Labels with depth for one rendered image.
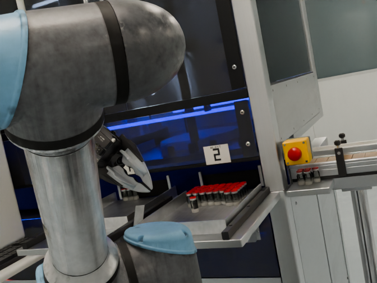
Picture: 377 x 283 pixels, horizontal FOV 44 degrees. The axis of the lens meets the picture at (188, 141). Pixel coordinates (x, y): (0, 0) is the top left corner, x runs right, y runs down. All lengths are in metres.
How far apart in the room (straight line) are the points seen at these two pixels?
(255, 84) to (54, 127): 1.00
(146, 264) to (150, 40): 0.41
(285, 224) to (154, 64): 1.07
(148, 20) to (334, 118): 5.61
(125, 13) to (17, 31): 0.11
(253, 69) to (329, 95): 4.64
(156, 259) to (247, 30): 0.85
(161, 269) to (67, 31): 0.44
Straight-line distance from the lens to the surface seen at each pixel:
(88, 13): 0.51
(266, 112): 1.44
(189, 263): 0.82
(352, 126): 6.08
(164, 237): 0.79
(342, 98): 6.04
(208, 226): 1.19
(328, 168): 1.55
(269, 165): 1.47
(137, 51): 0.50
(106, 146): 0.86
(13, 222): 1.92
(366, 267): 1.69
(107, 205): 1.77
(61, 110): 0.51
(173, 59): 0.53
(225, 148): 1.50
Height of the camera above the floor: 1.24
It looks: 6 degrees down
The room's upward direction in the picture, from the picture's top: 11 degrees counter-clockwise
